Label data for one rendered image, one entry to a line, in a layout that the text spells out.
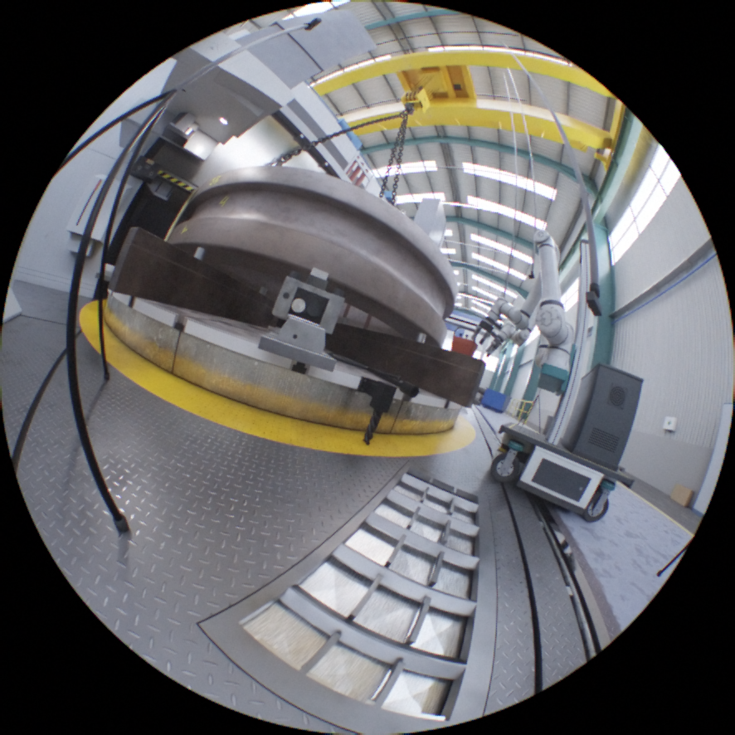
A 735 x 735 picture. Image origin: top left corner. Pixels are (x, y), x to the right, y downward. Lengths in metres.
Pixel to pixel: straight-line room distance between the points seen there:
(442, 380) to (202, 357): 1.63
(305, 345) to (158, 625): 0.92
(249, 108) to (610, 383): 3.38
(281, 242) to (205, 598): 1.78
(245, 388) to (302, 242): 1.09
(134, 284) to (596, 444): 2.68
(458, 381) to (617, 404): 1.17
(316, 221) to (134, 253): 1.36
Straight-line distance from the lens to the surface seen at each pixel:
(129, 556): 0.50
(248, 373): 1.10
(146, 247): 1.57
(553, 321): 1.24
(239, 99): 2.67
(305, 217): 1.98
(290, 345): 0.85
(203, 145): 3.21
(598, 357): 10.84
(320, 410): 1.15
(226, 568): 0.48
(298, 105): 7.80
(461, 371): 1.74
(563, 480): 1.35
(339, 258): 1.70
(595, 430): 1.42
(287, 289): 1.22
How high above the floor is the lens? 0.42
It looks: 3 degrees down
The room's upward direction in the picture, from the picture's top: 20 degrees clockwise
